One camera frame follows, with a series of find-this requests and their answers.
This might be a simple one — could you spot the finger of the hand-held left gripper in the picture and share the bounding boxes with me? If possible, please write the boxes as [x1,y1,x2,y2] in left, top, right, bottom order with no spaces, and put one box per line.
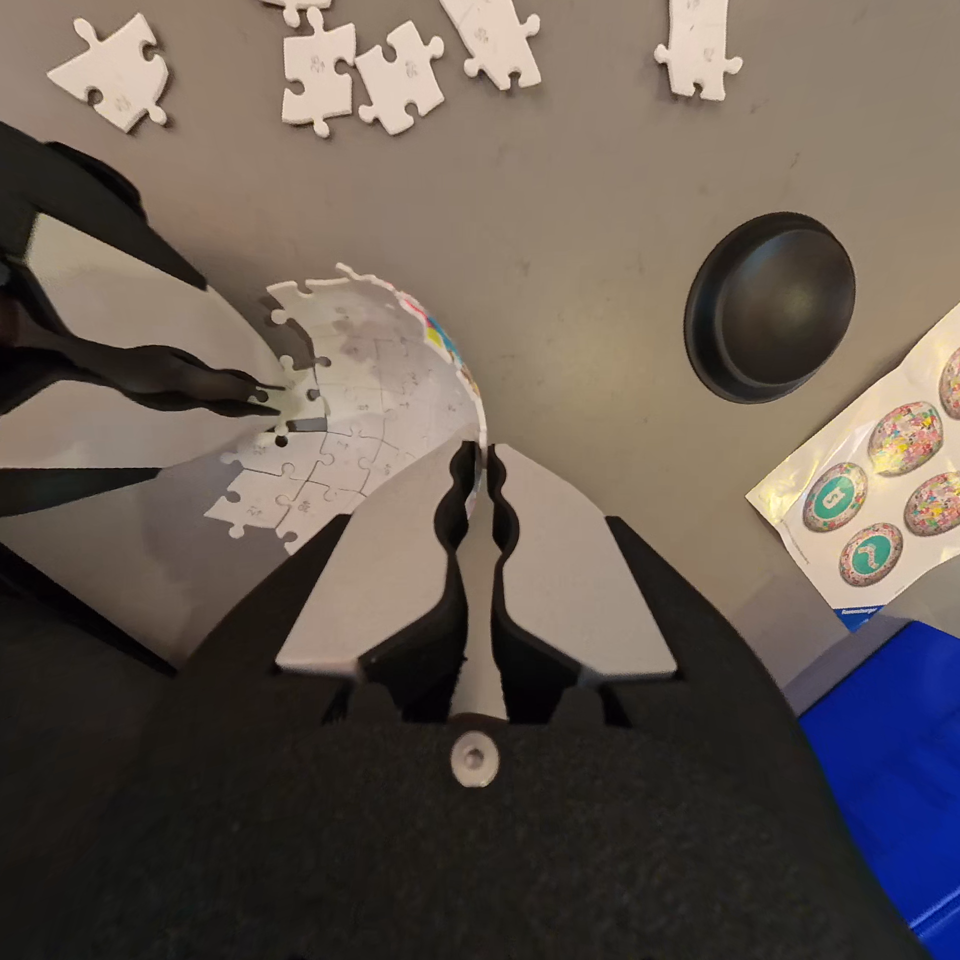
[0,388,291,471]
[21,212,291,393]

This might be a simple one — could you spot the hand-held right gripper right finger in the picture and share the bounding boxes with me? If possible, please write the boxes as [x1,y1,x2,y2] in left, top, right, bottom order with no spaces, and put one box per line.
[487,442,678,725]

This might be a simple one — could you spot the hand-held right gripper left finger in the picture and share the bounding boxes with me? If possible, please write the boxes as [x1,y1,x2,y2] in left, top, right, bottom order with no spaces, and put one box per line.
[276,442,481,725]

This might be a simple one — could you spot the single white puzzle piece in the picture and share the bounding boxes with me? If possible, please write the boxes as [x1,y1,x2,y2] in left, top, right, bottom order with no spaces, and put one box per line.
[266,352,331,440]

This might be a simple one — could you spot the partly built puzzle ball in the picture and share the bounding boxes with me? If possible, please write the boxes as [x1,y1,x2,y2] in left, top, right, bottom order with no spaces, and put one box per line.
[204,262,489,556]

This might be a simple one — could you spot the group of puzzle pieces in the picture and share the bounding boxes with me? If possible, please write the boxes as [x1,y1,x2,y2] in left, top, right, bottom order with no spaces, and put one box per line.
[45,0,744,140]

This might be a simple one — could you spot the black round puzzle stand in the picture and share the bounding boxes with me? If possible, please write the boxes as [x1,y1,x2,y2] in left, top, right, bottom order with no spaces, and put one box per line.
[684,212,858,405]

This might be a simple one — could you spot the white paper sheet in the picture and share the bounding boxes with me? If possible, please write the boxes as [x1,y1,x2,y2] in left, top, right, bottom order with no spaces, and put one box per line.
[746,303,960,631]

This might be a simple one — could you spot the person's dark trousers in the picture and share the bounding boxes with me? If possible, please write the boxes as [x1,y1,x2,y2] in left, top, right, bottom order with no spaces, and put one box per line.
[0,585,226,960]

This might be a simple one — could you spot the blue bin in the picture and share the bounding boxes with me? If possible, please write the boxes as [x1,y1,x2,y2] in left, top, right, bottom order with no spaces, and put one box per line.
[798,622,960,939]

